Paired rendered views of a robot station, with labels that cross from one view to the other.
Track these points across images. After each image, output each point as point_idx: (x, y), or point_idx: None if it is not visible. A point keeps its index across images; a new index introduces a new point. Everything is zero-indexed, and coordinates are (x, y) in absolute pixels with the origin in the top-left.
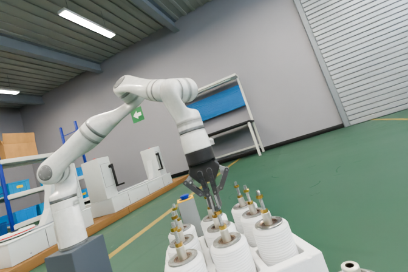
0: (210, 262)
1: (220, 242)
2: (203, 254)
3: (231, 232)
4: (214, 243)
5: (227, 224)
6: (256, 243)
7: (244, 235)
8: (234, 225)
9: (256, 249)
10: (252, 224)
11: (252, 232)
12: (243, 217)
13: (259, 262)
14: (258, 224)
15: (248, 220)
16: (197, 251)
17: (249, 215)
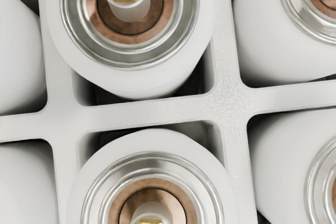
0: (64, 87)
1: (119, 218)
2: None
3: (182, 166)
4: (86, 219)
5: (183, 26)
6: (269, 183)
7: (237, 208)
8: (211, 28)
9: (255, 111)
10: (297, 60)
11: (277, 59)
12: (282, 0)
13: (242, 212)
14: (330, 181)
15: (291, 43)
16: (2, 220)
17: None
